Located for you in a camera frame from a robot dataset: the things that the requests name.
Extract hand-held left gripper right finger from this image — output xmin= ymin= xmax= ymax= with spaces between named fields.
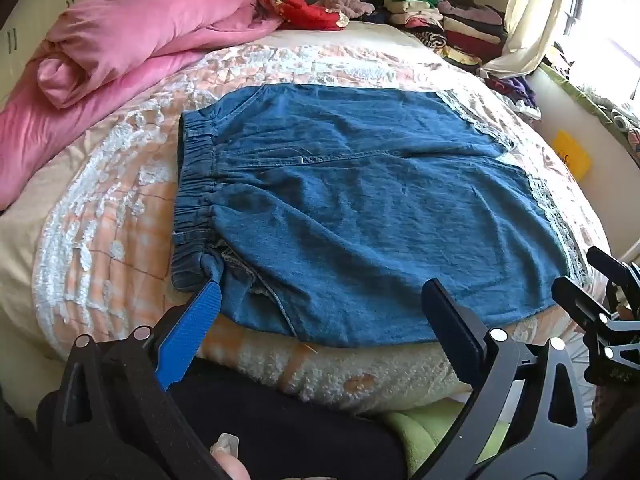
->
xmin=415 ymin=278 xmax=593 ymax=480

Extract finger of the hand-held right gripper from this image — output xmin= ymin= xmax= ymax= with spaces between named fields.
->
xmin=586 ymin=246 xmax=640 ymax=311
xmin=551 ymin=276 xmax=640 ymax=386

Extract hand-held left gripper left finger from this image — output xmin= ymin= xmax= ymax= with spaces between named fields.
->
xmin=55 ymin=279 xmax=236 ymax=480

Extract blue denim pants lace trim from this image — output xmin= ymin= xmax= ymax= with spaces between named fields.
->
xmin=170 ymin=84 xmax=593 ymax=348

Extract person's black pants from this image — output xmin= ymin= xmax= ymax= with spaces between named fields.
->
xmin=170 ymin=357 xmax=406 ymax=480

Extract person's left hand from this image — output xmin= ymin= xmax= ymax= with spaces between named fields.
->
xmin=210 ymin=432 xmax=252 ymax=480

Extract person's green fleece jacket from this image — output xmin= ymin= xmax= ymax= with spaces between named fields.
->
xmin=385 ymin=402 xmax=501 ymax=480

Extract yellow paper note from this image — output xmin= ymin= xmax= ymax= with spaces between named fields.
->
xmin=552 ymin=130 xmax=593 ymax=180

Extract peach floral bed blanket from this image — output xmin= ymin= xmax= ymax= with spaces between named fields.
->
xmin=30 ymin=25 xmax=631 ymax=416

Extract green window sill cover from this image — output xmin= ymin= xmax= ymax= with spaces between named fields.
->
xmin=540 ymin=60 xmax=640 ymax=151

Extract cream bed sheet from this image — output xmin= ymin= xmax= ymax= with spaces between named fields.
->
xmin=0 ymin=20 xmax=451 ymax=421

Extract purple clothes heap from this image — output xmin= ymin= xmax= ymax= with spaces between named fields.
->
xmin=482 ymin=72 xmax=543 ymax=121

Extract window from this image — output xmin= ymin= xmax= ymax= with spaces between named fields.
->
xmin=565 ymin=0 xmax=640 ymax=91

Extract cream curtain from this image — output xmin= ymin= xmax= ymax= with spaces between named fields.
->
xmin=480 ymin=0 xmax=586 ymax=78

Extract stack of folded clothes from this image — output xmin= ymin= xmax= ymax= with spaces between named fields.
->
xmin=360 ymin=0 xmax=511 ymax=68

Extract pink duvet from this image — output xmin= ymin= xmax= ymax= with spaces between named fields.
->
xmin=0 ymin=0 xmax=286 ymax=211

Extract red cloth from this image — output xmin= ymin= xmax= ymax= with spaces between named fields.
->
xmin=245 ymin=0 xmax=351 ymax=31

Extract mauve fluffy cloth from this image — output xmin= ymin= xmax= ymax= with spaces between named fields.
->
xmin=315 ymin=0 xmax=376 ymax=18

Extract cream wardrobe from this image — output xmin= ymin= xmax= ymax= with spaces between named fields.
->
xmin=0 ymin=0 xmax=121 ymax=61

